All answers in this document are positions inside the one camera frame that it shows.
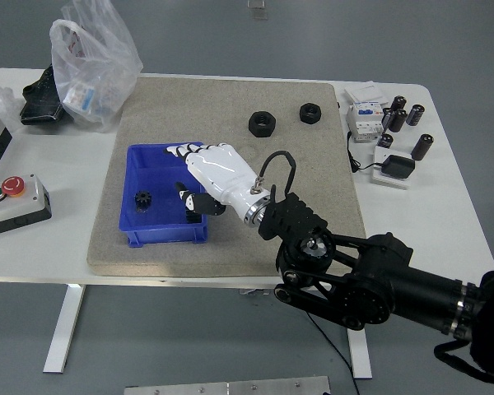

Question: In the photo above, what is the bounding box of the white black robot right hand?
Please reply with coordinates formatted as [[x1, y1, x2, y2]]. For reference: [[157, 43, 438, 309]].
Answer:
[[164, 141, 269, 218]]

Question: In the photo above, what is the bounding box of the blue plastic bin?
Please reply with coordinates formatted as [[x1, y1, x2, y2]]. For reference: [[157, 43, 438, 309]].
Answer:
[[119, 142, 210, 248]]

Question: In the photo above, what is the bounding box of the small black gear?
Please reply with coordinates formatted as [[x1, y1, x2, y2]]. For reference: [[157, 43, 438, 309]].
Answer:
[[133, 189, 153, 215]]

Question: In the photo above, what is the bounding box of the large black hex nut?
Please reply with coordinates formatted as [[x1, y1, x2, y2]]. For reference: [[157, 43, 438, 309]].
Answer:
[[247, 110, 279, 139]]

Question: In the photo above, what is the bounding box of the small black hex nut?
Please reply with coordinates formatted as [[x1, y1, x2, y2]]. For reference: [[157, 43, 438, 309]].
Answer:
[[299, 102, 324, 124]]

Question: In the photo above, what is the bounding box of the grey push-button control box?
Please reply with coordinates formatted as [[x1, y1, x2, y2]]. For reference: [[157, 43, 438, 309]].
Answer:
[[0, 173, 54, 239]]

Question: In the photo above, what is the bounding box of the grey-brown felt mat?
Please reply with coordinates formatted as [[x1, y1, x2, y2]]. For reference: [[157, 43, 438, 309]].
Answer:
[[86, 77, 371, 278]]

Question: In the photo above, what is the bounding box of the white circuit breaker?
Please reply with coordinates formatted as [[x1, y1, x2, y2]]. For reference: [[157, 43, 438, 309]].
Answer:
[[345, 102, 386, 143]]

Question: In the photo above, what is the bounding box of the blue white small carton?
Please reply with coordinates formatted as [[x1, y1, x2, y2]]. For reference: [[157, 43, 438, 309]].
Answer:
[[63, 79, 96, 117]]

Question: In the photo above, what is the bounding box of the white flat carton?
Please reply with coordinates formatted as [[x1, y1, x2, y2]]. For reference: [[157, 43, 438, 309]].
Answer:
[[344, 81, 389, 106]]

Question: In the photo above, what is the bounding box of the clear plastic bag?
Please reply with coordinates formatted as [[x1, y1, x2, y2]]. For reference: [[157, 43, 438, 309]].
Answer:
[[49, 0, 145, 134]]

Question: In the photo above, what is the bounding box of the clear floor plate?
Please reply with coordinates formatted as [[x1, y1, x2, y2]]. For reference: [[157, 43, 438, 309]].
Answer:
[[246, 0, 269, 21]]

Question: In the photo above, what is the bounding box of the black power adapter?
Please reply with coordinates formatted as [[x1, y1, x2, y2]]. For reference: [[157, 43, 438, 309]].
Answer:
[[381, 154, 417, 180]]

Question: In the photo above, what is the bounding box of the black crumpled pouch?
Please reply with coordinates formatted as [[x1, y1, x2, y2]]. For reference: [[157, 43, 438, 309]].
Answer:
[[20, 65, 68, 126]]

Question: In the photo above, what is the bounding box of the silver metal plate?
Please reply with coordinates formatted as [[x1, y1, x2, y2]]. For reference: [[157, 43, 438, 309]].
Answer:
[[123, 375, 332, 395]]

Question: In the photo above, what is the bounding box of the white table leg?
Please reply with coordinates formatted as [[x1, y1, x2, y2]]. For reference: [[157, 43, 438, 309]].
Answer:
[[345, 327, 374, 380], [42, 283, 87, 374]]

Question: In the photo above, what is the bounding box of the clear bubble wrap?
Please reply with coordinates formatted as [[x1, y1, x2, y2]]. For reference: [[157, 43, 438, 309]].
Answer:
[[0, 82, 22, 133]]

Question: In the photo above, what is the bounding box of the metal under-table bracket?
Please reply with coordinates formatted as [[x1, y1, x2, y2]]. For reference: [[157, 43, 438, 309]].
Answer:
[[238, 288, 273, 307]]

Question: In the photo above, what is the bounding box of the black adapter cord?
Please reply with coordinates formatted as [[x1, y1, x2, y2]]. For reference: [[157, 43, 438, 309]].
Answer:
[[345, 131, 386, 172]]

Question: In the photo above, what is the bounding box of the black floor cable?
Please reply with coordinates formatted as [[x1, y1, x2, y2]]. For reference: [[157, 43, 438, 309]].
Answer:
[[304, 311, 361, 395]]

